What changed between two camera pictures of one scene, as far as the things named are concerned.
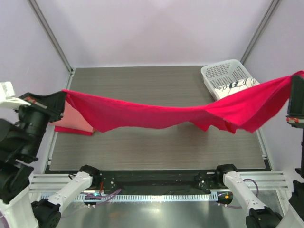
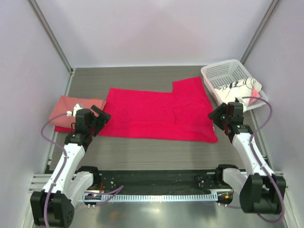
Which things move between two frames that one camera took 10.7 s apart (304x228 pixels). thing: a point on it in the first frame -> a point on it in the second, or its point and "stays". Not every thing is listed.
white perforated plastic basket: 223,73 stays
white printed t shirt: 235,86 stays
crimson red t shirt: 249,110 -> 185,112
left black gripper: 53,103 -> 102,119
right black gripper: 296,104 -> 214,115
